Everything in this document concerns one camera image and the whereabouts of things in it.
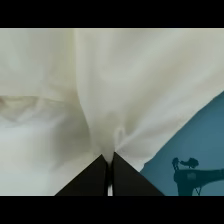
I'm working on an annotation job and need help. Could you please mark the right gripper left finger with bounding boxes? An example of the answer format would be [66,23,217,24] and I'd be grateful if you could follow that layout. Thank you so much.
[55,153,109,197]

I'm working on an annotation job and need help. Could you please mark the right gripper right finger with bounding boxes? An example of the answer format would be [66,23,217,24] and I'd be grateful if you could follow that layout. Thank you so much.
[111,151,165,197]

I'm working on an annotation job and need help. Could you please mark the white shirt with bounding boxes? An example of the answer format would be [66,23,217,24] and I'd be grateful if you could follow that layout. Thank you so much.
[0,27,224,197]

